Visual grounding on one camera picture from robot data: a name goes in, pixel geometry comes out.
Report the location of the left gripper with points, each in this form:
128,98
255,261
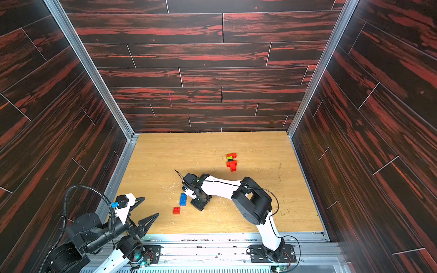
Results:
143,222

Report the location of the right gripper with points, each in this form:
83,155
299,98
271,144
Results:
200,200

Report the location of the long red lego brick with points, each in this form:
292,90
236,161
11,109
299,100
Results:
232,165
231,156

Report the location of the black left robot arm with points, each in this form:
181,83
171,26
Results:
88,235

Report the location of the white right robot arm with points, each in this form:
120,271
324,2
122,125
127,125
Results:
253,202

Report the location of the long blue lego brick far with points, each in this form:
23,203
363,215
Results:
183,200

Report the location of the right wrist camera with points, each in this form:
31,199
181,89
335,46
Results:
189,185

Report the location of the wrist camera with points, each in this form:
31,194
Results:
124,201
189,185

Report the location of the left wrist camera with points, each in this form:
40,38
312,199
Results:
124,201

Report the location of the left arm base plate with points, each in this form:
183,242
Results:
152,255

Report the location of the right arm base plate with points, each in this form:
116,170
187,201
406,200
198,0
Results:
261,254

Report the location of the aluminium front rail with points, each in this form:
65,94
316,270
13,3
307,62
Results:
229,253

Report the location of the aluminium corner post left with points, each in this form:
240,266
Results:
67,28

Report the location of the aluminium corner post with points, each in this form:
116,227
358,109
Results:
67,28
338,31

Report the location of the aluminium corner post right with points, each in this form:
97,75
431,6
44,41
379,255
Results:
338,31

